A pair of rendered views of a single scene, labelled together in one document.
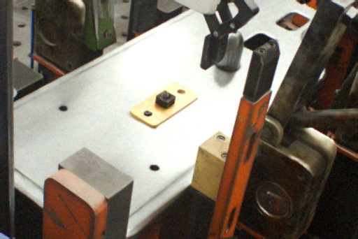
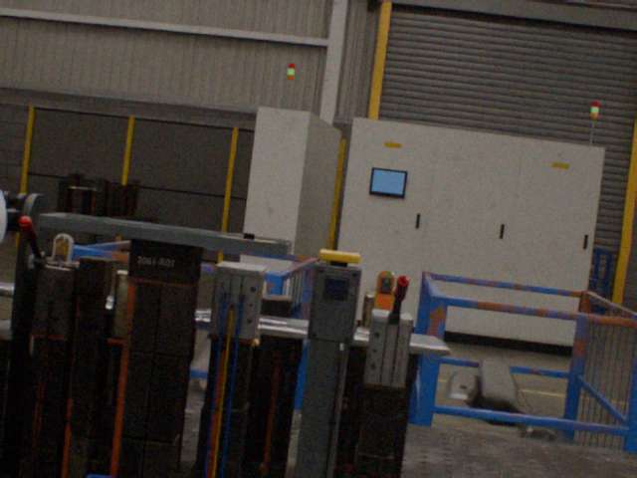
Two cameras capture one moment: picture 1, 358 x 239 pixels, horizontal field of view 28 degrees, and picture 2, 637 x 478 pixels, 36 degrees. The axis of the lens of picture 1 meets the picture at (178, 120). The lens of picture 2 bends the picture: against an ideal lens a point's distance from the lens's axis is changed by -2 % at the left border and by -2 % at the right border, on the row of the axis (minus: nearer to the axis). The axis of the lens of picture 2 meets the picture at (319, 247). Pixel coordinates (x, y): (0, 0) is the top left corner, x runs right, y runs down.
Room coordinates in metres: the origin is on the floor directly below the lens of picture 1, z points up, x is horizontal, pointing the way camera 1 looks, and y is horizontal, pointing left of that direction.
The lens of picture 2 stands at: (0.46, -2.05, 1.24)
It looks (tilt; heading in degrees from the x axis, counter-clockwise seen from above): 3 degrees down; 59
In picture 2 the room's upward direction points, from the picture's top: 7 degrees clockwise
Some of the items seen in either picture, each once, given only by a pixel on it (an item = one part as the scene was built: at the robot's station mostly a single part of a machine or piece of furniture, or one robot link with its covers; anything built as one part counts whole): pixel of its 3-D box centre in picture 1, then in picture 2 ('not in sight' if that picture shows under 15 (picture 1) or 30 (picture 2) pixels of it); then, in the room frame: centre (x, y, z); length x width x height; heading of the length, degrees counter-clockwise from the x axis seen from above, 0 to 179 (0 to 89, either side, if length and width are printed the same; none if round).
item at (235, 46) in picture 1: (229, 52); not in sight; (0.75, -0.05, 1.02); 0.03 x 0.03 x 0.07
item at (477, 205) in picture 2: not in sight; (468, 213); (6.69, 5.55, 1.22); 2.40 x 0.54 x 2.45; 145
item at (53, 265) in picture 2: not in sight; (51, 374); (0.96, -0.41, 0.89); 0.13 x 0.11 x 0.38; 58
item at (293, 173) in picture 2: not in sight; (294, 192); (5.77, 7.35, 1.22); 2.40 x 0.54 x 2.45; 51
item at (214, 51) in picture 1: (225, 42); not in sight; (0.61, -0.03, 1.11); 0.03 x 0.03 x 0.07; 58
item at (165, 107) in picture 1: (165, 100); not in sight; (0.64, 0.02, 1.01); 0.08 x 0.04 x 0.01; 148
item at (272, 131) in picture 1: (268, 130); not in sight; (0.55, -0.09, 1.06); 0.03 x 0.01 x 0.03; 58
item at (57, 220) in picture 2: not in sight; (168, 233); (1.05, -0.63, 1.16); 0.37 x 0.14 x 0.02; 148
